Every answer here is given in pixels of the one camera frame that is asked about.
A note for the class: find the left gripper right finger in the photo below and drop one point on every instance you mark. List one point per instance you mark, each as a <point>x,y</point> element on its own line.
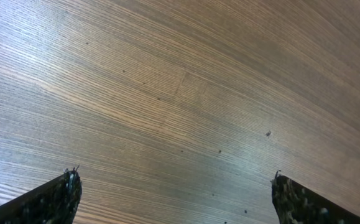
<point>296,204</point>

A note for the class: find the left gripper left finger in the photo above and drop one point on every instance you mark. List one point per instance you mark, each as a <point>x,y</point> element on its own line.
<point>53,202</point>

